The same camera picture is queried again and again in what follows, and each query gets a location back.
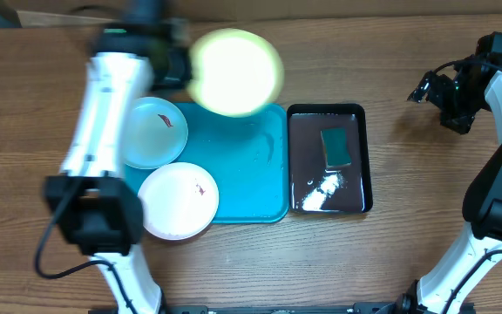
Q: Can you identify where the black water tray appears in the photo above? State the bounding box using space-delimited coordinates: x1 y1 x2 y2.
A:
287 103 373 215

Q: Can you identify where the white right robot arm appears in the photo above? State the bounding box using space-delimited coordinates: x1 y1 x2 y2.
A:
381 68 502 313

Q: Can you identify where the green sponge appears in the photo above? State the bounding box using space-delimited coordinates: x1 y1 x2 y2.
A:
321 127 351 169

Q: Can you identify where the light blue plate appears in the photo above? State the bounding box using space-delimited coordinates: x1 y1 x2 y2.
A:
123 97 188 169

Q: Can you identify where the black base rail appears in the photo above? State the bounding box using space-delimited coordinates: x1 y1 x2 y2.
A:
87 300 477 314

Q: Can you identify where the yellow plate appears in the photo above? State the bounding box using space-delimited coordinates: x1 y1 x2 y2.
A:
187 28 284 118

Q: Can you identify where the teal plastic tray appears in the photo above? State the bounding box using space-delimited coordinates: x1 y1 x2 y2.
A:
123 102 290 225

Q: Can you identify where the brown cardboard backboard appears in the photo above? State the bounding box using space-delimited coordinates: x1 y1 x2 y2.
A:
2 0 502 25

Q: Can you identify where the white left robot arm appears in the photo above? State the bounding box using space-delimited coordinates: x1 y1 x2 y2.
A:
34 17 191 313

